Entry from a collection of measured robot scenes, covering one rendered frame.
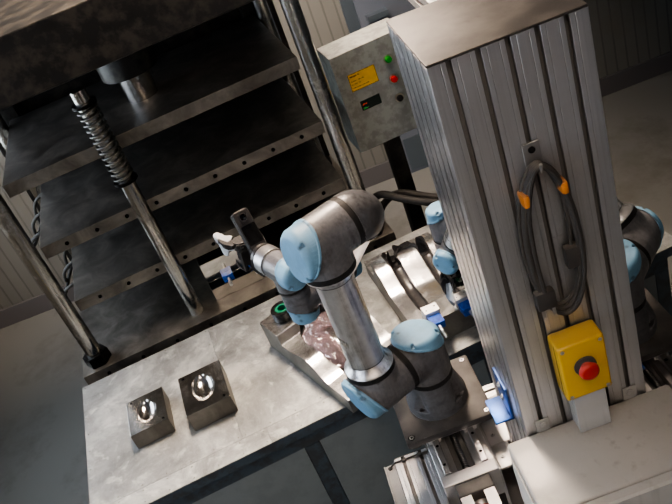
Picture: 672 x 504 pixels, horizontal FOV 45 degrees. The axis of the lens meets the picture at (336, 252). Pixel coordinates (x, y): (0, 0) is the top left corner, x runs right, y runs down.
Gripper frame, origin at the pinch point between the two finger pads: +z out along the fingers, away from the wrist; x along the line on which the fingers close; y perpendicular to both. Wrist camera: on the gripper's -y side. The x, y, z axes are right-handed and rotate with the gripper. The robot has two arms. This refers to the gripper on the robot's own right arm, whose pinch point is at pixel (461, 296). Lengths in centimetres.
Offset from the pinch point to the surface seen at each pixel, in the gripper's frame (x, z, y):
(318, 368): -49.3, 3.1, -2.8
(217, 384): -81, 4, -19
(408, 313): -16.3, 2.3, -6.8
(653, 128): 183, 91, -171
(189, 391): -90, 4, -22
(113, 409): -119, 11, -40
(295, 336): -51, 4, -24
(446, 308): -5.6, 2.2, -0.7
